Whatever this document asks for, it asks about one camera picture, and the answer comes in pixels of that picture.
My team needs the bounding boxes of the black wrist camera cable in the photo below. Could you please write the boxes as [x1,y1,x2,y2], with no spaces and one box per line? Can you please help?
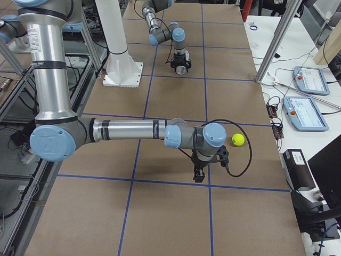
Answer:
[202,119,253,178]

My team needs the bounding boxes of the yellow tennis ball on table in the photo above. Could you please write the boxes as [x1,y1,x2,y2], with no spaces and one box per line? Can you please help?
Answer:
[231,133,246,146]

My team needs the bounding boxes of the black computer monitor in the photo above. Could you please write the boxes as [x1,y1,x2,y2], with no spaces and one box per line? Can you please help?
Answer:
[308,135,340,208]

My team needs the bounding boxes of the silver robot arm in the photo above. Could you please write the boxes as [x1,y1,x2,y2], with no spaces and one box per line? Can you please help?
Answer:
[17,1,228,182]
[142,1,191,75]

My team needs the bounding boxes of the black box with label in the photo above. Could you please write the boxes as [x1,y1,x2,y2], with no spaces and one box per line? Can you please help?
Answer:
[282,149,316,191]

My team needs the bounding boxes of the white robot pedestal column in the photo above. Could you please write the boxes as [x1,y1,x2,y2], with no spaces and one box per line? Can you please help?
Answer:
[95,0,143,88]

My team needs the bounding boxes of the far teach pendant tablet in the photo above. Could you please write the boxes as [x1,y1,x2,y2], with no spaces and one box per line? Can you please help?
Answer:
[293,66,330,95]

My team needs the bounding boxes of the aluminium frame post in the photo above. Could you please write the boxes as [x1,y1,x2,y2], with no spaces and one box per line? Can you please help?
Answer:
[255,0,302,84]

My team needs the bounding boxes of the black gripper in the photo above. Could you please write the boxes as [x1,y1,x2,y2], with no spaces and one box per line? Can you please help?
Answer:
[191,150,210,183]
[170,53,192,73]

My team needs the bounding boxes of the clear tennis ball tube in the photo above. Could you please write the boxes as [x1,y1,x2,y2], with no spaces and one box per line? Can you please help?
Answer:
[175,50,189,75]

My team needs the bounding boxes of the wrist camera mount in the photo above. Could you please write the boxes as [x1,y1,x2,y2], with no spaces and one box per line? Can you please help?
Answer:
[217,145,229,167]

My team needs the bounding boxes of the near teach pendant tablet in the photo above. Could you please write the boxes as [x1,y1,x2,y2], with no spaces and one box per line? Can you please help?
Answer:
[283,97,329,132]

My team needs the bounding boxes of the teach pendant tablet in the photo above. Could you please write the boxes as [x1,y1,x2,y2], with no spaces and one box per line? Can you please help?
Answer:
[283,97,329,132]
[293,66,330,95]

